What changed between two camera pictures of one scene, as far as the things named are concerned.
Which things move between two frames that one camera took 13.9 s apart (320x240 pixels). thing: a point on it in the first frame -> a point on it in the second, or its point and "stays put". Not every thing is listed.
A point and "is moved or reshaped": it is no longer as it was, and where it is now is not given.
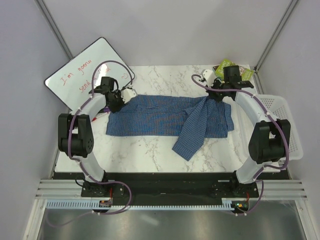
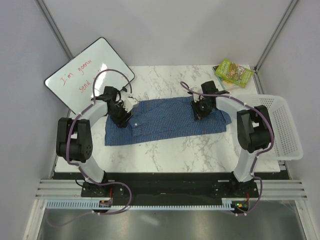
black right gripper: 212,94 -> 198,115
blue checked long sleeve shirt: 191,119 is moved or reshaped
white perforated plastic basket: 275,106 stays put
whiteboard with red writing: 72,83 stays put
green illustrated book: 246,74 stays put
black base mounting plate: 171,187 stays put
